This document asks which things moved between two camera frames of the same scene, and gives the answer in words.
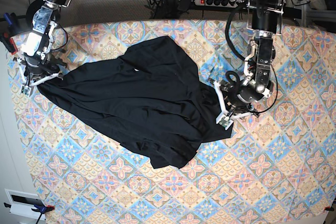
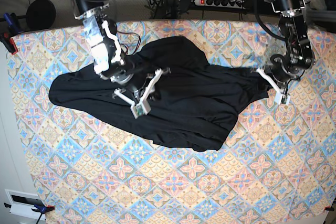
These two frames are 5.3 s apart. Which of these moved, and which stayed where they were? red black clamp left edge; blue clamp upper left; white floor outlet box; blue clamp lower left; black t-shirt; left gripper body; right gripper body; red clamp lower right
Moved: black t-shirt; right gripper body; left gripper body
Stayed: red clamp lower right; blue clamp lower left; blue clamp upper left; red black clamp left edge; white floor outlet box
